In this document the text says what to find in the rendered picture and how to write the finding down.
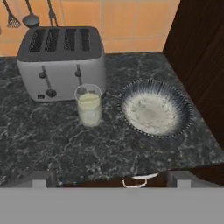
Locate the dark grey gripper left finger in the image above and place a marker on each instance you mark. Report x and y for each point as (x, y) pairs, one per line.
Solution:
(40, 178)

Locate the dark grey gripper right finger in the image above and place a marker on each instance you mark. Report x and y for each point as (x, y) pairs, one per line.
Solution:
(180, 178)

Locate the blue-rimmed bowl of ice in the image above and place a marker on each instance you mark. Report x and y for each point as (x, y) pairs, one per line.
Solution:
(156, 109)

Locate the glass of lemonade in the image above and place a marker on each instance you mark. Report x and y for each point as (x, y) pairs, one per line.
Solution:
(89, 108)

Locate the dark wood drawer front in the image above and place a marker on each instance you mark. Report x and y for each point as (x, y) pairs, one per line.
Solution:
(110, 182)

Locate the dark wood cabinet side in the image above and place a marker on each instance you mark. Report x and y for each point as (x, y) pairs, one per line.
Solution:
(198, 67)

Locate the grey four-slot toaster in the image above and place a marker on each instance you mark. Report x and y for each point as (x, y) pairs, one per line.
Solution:
(62, 62)

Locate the hanging black ladle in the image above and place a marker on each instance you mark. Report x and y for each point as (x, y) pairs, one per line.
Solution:
(30, 17)

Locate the hanging black slotted spatula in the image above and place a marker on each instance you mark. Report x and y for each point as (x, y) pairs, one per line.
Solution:
(11, 17)

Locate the hanging black fork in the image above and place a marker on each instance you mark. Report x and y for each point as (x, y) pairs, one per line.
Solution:
(52, 13)

